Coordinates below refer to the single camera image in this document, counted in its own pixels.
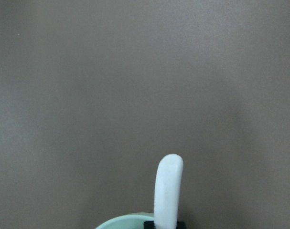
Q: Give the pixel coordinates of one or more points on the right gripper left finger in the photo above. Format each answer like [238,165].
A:
[149,225]

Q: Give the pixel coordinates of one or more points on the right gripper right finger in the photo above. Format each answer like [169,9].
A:
[180,225]

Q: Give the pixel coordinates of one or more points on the mint green bowl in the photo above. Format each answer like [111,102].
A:
[128,221]

